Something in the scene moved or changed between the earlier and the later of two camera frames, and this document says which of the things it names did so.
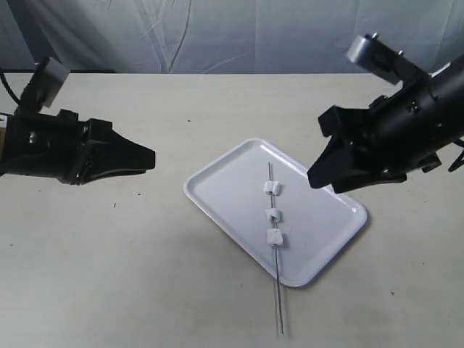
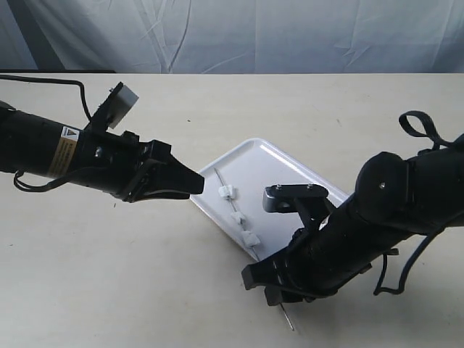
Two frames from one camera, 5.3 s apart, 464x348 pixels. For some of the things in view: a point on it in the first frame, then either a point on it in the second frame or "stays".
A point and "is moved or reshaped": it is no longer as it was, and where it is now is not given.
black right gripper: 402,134 -> 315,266
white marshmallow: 274,236 -> 250,238
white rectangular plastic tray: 315,222 stays
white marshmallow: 271,188 is moved or reshaped
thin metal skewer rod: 276,260 -> 256,251
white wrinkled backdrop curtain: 225,36 stays
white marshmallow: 274,214 -> 237,216
